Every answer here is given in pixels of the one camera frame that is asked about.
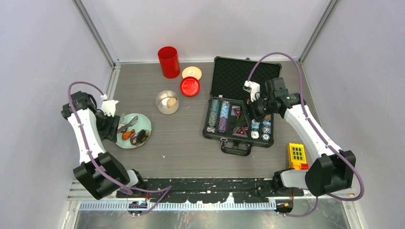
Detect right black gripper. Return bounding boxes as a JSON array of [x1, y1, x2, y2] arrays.
[[236, 94, 277, 127]]

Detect beige dumpling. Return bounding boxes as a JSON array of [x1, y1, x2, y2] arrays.
[[166, 97, 177, 108]]

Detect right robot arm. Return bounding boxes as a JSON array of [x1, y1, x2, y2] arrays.
[[243, 78, 356, 197]]

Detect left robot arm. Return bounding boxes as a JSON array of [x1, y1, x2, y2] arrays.
[[61, 91, 147, 200]]

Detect pale green plate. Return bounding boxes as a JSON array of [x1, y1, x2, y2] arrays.
[[116, 113, 152, 149]]

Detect black poker chip case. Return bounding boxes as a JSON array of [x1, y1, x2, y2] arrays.
[[202, 56, 275, 156]]

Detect round metal tin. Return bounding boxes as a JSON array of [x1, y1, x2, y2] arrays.
[[155, 90, 179, 115]]

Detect yellow toy block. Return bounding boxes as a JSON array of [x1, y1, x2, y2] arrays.
[[287, 143, 309, 170]]

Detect red round lid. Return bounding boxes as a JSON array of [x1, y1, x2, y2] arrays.
[[180, 77, 201, 97]]

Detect cream round inner lid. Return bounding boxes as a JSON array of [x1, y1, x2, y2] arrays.
[[181, 66, 202, 80]]

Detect red cylindrical container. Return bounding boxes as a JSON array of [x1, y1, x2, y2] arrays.
[[158, 46, 180, 79]]

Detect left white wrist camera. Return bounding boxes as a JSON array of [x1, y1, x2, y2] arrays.
[[100, 94, 119, 117]]

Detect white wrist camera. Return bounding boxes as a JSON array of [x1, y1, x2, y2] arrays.
[[100, 94, 119, 117], [243, 81, 260, 102]]

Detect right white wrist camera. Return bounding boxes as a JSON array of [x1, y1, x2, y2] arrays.
[[243, 81, 260, 102]]

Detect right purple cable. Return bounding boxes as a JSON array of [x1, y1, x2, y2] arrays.
[[246, 52, 365, 218]]

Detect purple cable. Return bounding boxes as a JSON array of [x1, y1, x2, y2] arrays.
[[67, 81, 173, 216], [246, 52, 365, 218]]

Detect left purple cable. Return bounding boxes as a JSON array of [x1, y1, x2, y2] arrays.
[[67, 81, 173, 216]]

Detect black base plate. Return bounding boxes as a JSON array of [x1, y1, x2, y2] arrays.
[[116, 178, 304, 204]]

